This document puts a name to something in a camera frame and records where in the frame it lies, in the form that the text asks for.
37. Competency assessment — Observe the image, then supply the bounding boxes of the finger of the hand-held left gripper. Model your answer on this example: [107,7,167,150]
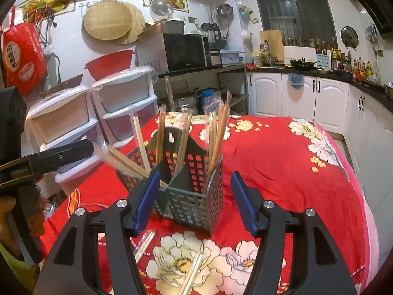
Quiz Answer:
[37,140,94,177]

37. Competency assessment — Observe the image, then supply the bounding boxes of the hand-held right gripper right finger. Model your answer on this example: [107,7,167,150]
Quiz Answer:
[230,171,358,295]

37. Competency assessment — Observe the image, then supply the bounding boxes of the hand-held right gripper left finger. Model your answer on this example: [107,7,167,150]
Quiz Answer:
[32,170,162,295]

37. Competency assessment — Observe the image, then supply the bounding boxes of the wooden chopstick pair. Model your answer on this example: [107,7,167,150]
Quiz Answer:
[177,253,204,295]
[174,112,193,171]
[131,114,152,173]
[155,106,167,165]
[92,144,169,189]
[215,98,231,173]
[134,230,156,264]
[208,111,219,171]

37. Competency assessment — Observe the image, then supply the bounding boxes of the grey plastic utensil basket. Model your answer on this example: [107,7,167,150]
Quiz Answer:
[116,127,224,237]

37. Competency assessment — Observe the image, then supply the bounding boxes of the person's left hand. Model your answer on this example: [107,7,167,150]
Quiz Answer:
[0,195,48,243]

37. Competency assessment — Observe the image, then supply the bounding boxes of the red floral blanket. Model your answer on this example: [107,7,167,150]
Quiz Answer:
[40,114,378,295]

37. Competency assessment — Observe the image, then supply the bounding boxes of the brown wicker tray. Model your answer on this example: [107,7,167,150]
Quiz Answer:
[40,74,83,99]

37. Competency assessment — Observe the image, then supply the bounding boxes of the red shopping bag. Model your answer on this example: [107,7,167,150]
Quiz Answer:
[1,6,48,96]

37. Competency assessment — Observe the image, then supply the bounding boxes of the white plastic drawer unit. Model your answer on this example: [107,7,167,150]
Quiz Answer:
[90,68,158,148]

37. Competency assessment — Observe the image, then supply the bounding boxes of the red plastic basin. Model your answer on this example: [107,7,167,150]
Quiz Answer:
[84,50,135,80]

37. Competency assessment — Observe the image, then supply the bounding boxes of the steel cooking pot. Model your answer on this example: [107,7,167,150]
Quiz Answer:
[173,92,198,116]

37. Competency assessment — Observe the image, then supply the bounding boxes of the blue plastic jug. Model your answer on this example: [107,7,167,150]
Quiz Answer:
[198,88,214,114]

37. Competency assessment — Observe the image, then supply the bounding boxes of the metal kitchen shelf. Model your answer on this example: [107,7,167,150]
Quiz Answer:
[156,65,249,117]

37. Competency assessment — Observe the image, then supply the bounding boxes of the white kitchen cabinets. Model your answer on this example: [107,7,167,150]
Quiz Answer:
[247,71,393,252]

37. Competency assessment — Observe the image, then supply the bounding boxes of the blue bag on cabinet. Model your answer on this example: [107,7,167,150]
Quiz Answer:
[288,73,304,89]

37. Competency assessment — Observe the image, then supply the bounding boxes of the large round bamboo tray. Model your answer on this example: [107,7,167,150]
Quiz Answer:
[84,0,133,40]

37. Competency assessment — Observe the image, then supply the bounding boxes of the black wok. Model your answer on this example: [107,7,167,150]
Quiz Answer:
[289,58,318,70]

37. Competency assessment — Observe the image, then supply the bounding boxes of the steel faucet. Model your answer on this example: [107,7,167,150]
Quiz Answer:
[262,39,272,66]

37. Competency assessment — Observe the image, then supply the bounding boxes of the small round bamboo tray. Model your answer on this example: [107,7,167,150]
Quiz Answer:
[121,1,145,45]

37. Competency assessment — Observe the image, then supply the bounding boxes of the black microwave oven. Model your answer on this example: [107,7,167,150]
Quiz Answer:
[137,33,209,74]

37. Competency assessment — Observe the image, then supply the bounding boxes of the wooden cutting board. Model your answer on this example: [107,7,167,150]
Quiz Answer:
[260,30,284,62]

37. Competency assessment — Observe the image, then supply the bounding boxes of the light blue utensil holder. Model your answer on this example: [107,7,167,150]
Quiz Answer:
[316,52,330,70]

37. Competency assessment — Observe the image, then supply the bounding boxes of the black kitchen countertop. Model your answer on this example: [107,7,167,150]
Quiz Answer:
[246,64,393,111]

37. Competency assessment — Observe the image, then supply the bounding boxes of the black blender jug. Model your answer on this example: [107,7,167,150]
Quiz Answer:
[201,22,222,45]

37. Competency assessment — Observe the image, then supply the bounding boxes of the hanging glass lid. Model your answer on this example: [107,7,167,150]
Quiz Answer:
[149,0,175,22]

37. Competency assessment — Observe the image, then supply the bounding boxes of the row of condiment bottles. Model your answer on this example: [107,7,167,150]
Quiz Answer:
[332,47,381,83]

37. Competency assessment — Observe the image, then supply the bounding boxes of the hanging steel pots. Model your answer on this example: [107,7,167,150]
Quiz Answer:
[216,3,235,27]

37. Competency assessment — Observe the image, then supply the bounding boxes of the hanging steel pot lid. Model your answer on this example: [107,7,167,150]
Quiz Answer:
[340,26,359,50]

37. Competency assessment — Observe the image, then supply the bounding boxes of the dark framed window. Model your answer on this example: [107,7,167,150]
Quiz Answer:
[250,0,338,42]

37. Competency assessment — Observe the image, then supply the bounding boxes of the black range hood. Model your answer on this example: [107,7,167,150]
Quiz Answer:
[348,0,393,34]

